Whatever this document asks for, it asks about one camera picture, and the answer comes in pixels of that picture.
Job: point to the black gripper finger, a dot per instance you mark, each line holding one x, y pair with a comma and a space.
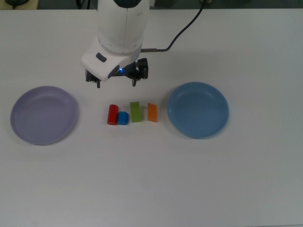
143, 68
92, 77

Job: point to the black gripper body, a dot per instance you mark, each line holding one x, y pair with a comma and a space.
124, 70

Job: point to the red cylinder block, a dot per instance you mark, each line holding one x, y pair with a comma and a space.
112, 114

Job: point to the green block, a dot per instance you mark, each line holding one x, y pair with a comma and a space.
136, 112

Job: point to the orange block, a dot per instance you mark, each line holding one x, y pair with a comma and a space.
152, 112

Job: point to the blue block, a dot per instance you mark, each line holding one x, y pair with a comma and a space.
122, 118

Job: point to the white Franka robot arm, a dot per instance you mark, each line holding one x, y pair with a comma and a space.
123, 23

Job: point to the purple plate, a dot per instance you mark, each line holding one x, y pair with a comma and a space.
43, 116

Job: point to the blue plate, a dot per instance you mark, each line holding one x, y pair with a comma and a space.
197, 110

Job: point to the dark round object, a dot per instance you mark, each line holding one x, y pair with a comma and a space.
15, 2

